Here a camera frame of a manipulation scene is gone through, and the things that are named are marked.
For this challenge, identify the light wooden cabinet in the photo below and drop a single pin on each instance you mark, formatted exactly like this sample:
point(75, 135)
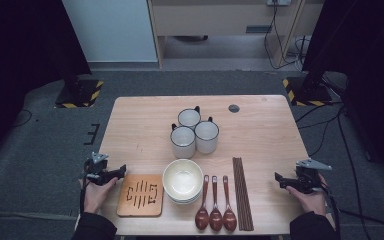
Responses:
point(213, 20)

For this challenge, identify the grey round table grommet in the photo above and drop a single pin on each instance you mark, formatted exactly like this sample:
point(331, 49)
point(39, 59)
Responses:
point(234, 108)

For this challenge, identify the black curtain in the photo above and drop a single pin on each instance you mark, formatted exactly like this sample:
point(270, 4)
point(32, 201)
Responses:
point(373, 66)
point(20, 50)

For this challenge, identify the person's right hand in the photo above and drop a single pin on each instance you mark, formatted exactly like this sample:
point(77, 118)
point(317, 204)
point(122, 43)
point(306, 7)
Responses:
point(313, 201)

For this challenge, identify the reddish brown wooden spoon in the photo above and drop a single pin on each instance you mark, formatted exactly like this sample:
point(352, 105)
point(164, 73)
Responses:
point(202, 218)
point(215, 220)
point(229, 220)

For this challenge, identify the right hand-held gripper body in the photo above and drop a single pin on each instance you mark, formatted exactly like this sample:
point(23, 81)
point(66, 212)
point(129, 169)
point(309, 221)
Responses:
point(308, 178)

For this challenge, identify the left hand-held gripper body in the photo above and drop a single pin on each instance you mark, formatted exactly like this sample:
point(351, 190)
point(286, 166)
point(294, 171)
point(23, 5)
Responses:
point(98, 168)

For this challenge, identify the bundle of dark chopsticks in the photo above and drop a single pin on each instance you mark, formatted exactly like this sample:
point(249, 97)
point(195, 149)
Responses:
point(242, 196)

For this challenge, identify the white mug black rim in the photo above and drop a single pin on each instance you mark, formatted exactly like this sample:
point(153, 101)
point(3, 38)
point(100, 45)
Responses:
point(189, 117)
point(182, 141)
point(206, 135)

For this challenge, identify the white power strip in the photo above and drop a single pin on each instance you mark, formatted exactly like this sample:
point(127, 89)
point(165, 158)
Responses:
point(278, 2)

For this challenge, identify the black stand with striped base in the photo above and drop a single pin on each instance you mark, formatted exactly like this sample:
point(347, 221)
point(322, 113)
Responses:
point(308, 95)
point(80, 95)

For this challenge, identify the wooden coaster with cutouts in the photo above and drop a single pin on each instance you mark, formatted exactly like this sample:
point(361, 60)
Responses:
point(126, 206)

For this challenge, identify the person's left hand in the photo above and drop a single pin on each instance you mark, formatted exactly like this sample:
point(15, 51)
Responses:
point(95, 196)

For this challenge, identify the white panel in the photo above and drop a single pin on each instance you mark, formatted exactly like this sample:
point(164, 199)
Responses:
point(113, 30)

